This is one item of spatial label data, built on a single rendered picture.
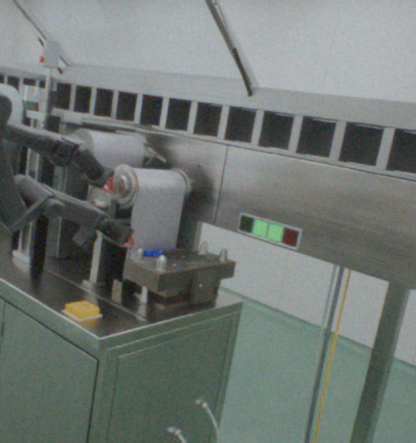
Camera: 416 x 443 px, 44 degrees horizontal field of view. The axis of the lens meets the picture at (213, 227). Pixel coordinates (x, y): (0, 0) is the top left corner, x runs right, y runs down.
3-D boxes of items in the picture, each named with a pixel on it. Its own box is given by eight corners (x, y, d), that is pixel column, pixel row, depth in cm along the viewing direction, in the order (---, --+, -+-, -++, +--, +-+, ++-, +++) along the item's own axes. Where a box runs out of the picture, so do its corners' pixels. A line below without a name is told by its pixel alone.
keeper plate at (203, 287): (189, 303, 172) (194, 271, 170) (208, 298, 180) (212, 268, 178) (194, 305, 170) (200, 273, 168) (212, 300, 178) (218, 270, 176)
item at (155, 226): (125, 258, 172) (133, 205, 169) (173, 252, 191) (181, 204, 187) (126, 258, 172) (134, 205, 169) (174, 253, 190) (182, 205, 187)
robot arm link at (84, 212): (55, 198, 111) (19, 169, 113) (40, 219, 111) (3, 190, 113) (115, 220, 154) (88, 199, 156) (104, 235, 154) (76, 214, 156)
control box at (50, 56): (37, 65, 201) (40, 39, 199) (53, 69, 204) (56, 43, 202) (41, 65, 195) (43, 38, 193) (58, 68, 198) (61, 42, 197)
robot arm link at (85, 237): (107, 220, 150) (85, 202, 151) (82, 250, 149) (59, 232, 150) (117, 226, 161) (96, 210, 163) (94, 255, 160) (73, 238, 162)
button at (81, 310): (64, 311, 149) (65, 304, 149) (84, 308, 155) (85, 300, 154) (79, 319, 145) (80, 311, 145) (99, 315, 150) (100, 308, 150)
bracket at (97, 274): (81, 283, 176) (92, 196, 170) (96, 281, 181) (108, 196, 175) (90, 288, 173) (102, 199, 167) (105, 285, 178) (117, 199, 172)
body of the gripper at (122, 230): (124, 247, 163) (110, 237, 157) (104, 238, 169) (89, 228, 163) (134, 229, 165) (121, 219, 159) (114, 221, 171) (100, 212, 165)
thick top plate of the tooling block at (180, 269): (122, 276, 167) (124, 259, 166) (201, 264, 199) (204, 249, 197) (156, 293, 158) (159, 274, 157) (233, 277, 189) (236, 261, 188)
